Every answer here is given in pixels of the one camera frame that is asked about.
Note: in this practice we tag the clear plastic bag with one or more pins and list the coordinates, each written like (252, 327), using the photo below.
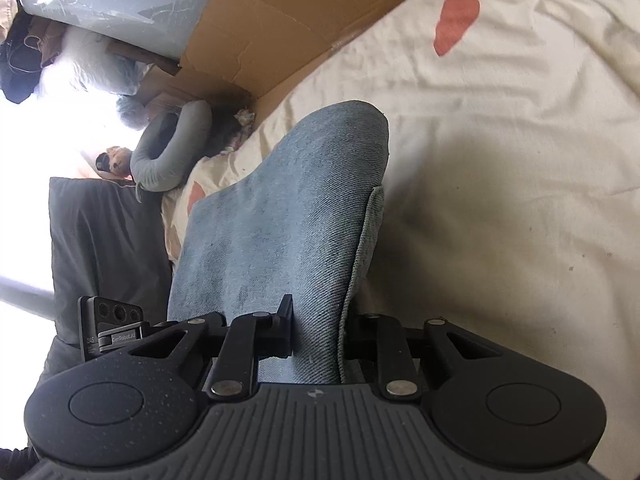
(95, 65)

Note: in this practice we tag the flattened cardboard sheet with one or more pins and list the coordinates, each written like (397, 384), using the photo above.
(275, 25)

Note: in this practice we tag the dark grey pillow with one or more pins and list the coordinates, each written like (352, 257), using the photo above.
(100, 250)

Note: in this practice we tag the light blue denim pants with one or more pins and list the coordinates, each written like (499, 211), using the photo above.
(280, 210)

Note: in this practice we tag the black bundled cloth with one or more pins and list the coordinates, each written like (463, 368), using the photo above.
(20, 75)

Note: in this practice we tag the brown plush bear toy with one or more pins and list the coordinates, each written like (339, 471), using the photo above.
(117, 160)

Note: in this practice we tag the cream bear print blanket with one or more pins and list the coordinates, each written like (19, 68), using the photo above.
(500, 160)

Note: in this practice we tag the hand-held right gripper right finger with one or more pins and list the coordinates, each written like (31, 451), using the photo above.
(362, 337)

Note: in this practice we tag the dark clothes heap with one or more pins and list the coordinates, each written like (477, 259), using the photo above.
(230, 130)

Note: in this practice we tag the grey neck pillow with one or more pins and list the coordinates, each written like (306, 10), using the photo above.
(145, 165)

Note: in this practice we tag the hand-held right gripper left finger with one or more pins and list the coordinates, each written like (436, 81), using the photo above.
(282, 335)

